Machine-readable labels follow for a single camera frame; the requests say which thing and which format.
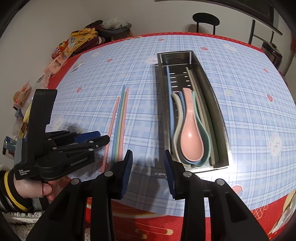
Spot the long pink chopstick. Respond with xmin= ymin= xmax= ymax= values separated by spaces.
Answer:
xmin=100 ymin=97 xmax=120 ymax=173

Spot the blue chopstick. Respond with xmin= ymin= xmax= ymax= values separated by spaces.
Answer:
xmin=112 ymin=85 xmax=125 ymax=162
xmin=166 ymin=65 xmax=175 ymax=140

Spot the striped sleeve forearm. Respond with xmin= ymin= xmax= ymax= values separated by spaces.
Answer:
xmin=1 ymin=170 xmax=34 ymax=213

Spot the left hand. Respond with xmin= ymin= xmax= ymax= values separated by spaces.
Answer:
xmin=14 ymin=178 xmax=62 ymax=202

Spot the pink spoon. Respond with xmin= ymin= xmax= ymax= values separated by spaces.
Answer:
xmin=181 ymin=88 xmax=204 ymax=163

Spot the teal green spoon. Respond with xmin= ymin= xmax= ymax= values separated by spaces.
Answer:
xmin=192 ymin=91 xmax=211 ymax=166

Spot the stainless steel utensil tray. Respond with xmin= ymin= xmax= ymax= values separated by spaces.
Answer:
xmin=157 ymin=51 xmax=231 ymax=173

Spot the beige grey spoon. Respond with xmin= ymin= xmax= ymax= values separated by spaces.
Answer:
xmin=171 ymin=93 xmax=184 ymax=164

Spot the blue chopstick in tray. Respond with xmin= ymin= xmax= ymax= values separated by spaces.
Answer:
xmin=166 ymin=65 xmax=175 ymax=140

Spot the yellow snack bags pile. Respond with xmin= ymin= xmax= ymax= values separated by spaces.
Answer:
xmin=51 ymin=28 xmax=104 ymax=59

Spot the grey wooden stool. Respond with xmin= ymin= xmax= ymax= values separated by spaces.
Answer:
xmin=98 ymin=23 xmax=133 ymax=43

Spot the black round stool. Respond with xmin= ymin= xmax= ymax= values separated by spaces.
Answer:
xmin=193 ymin=13 xmax=220 ymax=35

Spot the brown rice cooker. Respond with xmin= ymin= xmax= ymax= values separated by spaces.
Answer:
xmin=261 ymin=41 xmax=282 ymax=69

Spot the black metal shelf rack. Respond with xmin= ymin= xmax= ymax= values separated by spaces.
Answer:
xmin=248 ymin=19 xmax=283 ymax=45

